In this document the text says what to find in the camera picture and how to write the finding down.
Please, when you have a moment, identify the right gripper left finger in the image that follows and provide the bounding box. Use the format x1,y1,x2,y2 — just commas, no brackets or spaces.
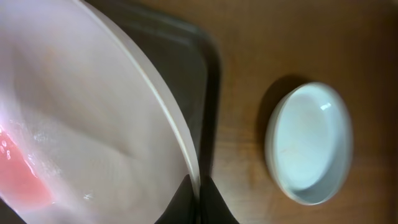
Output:
155,175,196,224

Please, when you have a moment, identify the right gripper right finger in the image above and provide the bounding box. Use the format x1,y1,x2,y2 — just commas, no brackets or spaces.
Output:
200,176,239,224

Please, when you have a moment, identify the pale green plate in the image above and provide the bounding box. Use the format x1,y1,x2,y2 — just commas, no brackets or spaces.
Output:
264,82,354,205

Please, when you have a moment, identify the pinkish white plate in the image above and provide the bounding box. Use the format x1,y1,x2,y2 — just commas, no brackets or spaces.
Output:
0,0,201,224

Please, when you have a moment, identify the large brown serving tray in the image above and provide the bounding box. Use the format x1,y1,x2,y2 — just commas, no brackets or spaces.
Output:
0,0,222,224

